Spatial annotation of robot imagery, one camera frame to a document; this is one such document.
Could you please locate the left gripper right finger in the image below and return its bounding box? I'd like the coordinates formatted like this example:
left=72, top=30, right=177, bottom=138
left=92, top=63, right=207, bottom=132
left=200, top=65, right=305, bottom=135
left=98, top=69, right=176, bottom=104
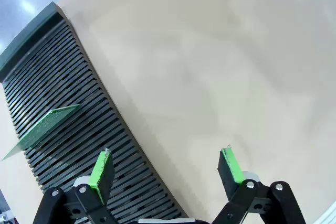
left=212, top=145, right=307, bottom=224

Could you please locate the black slotted PCB rack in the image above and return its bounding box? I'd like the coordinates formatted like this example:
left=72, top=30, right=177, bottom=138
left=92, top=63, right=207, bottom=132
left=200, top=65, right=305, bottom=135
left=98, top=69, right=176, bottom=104
left=0, top=1, right=190, bottom=224

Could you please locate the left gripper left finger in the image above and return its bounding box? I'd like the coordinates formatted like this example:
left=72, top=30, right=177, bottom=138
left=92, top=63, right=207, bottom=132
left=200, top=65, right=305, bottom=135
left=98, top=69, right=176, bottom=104
left=33, top=148, right=119, bottom=224

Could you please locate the green PCB board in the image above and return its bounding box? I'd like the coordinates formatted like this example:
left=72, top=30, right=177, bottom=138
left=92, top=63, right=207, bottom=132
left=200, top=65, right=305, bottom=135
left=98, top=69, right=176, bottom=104
left=1, top=104, right=81, bottom=162

